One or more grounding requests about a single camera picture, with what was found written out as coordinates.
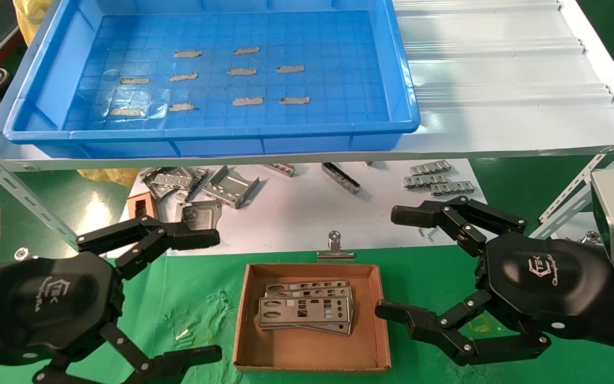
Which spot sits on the brown cardboard box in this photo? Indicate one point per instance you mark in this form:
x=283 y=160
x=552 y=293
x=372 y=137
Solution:
x=312 y=357

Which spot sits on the small brown box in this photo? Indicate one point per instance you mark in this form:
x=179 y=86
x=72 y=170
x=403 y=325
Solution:
x=141 y=205

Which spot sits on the square silver metal frame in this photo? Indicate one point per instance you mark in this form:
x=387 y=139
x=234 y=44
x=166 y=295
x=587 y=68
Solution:
x=200 y=213

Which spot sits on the white paper sheet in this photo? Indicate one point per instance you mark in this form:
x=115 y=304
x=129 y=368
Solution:
x=296 y=218

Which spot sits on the flat slotted metal plate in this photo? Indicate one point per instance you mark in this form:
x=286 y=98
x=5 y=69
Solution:
x=165 y=181

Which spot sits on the folded silver metal bracket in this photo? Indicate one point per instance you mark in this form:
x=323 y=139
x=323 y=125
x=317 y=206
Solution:
x=229 y=188

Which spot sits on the grey tape strip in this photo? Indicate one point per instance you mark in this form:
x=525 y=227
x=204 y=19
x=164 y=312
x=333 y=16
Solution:
x=127 y=112
x=246 y=50
x=182 y=106
x=183 y=77
x=294 y=100
x=242 y=71
x=247 y=101
x=187 y=54
x=134 y=81
x=290 y=69

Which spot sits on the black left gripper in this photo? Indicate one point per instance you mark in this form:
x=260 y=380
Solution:
x=45 y=304

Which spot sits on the small silver metal clip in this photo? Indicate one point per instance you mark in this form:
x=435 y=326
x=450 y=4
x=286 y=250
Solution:
x=281 y=169

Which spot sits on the small white scrap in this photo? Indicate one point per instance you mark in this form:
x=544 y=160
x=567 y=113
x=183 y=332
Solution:
x=182 y=335

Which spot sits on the silver notched metal strip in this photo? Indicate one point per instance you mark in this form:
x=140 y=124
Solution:
x=424 y=181
x=430 y=167
x=453 y=188

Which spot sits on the small bent metal plate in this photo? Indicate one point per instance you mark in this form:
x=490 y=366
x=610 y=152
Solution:
x=199 y=178

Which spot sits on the blue plastic tray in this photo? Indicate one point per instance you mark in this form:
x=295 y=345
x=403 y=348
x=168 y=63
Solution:
x=312 y=128

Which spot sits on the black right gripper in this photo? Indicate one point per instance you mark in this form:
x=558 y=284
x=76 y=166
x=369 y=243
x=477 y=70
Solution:
x=552 y=288

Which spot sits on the white metal shelf board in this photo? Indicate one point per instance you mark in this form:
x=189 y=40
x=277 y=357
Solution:
x=499 y=122

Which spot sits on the perforated white shelf strut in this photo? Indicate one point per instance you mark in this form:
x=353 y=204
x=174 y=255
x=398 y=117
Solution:
x=18 y=197
x=568 y=204

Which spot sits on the dark metal bar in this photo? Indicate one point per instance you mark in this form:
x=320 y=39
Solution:
x=341 y=178

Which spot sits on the silver binder clip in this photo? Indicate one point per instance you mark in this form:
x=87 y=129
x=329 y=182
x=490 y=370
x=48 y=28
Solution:
x=23 y=254
x=334 y=249
x=592 y=237

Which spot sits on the green cloth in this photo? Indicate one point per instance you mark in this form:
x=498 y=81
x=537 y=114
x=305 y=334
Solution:
x=189 y=288

